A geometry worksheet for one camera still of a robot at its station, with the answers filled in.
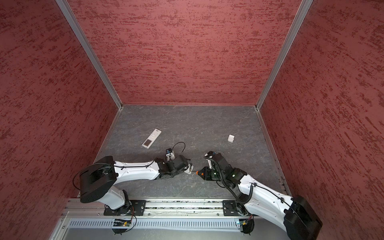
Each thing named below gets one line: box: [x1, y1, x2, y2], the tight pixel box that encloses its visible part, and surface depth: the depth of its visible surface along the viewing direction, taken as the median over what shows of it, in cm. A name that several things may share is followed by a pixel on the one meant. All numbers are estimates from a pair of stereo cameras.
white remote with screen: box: [141, 128, 162, 149], surface depth 102 cm
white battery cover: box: [227, 134, 235, 143], surface depth 104 cm
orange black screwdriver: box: [195, 167, 207, 180], surface depth 72 cm
